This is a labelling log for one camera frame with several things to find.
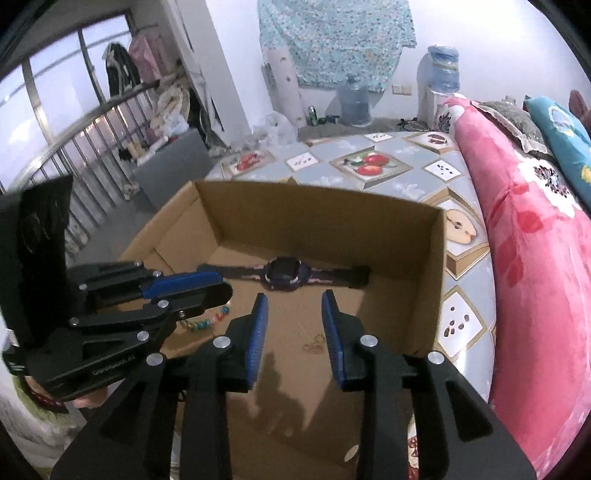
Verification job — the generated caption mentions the person's left forearm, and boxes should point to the person's left forearm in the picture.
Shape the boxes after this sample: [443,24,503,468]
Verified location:
[0,369,88,467]

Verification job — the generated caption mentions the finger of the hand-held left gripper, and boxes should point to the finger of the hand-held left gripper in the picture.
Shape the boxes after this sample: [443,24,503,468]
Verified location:
[68,260,225,301]
[69,281,234,344]

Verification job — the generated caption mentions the grey lace pillow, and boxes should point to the grey lace pillow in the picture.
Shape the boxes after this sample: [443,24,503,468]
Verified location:
[473,99,555,155]

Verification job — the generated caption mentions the dark hanging garment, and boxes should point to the dark hanging garment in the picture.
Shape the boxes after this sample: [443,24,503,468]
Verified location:
[102,42,141,97]

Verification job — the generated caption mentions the beige quilted clothes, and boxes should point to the beige quilted clothes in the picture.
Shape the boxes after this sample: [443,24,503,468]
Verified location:
[152,74,191,134]

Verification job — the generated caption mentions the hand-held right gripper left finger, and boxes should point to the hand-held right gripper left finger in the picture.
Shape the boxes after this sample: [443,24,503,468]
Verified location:
[50,293,269,480]

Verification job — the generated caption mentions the metal railing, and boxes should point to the metal railing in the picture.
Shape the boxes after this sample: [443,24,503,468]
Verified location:
[0,78,162,259]

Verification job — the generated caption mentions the pink floral blanket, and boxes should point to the pink floral blanket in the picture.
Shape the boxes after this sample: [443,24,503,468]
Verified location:
[436,95,591,467]

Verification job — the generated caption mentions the floral cloth on wall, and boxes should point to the floral cloth on wall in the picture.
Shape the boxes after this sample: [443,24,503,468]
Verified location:
[257,0,416,93]

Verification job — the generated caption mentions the person's left hand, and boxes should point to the person's left hand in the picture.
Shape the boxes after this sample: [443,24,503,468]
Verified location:
[71,390,109,411]

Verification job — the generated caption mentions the white printed roll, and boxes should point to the white printed roll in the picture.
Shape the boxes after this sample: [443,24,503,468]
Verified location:
[262,48,306,130]

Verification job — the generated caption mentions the white plastic bag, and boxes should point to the white plastic bag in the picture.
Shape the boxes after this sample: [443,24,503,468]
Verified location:
[252,111,297,147]

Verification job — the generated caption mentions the pink hanging garment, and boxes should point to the pink hanging garment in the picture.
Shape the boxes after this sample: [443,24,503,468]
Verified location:
[128,34,168,86]

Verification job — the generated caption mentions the multicolour bead necklace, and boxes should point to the multicolour bead necklace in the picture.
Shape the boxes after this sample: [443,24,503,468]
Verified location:
[178,305,232,333]

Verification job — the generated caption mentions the brown cardboard box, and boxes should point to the brown cardboard box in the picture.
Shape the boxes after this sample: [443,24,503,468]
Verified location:
[117,180,446,480]

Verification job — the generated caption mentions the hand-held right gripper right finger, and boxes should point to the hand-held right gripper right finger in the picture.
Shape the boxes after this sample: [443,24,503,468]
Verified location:
[321,290,539,480]

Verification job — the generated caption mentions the window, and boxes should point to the window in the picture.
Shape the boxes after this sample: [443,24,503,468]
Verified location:
[0,14,134,185]

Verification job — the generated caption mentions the dark purple wrist watch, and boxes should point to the dark purple wrist watch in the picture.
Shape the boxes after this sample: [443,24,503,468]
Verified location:
[198,256,372,291]

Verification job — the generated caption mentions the water dispenser with blue bottle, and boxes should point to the water dispenser with blue bottle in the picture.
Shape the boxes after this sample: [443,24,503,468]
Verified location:
[417,45,462,123]

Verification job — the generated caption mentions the teal printed pillow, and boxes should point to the teal printed pillow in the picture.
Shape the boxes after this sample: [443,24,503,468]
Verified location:
[526,96,591,208]

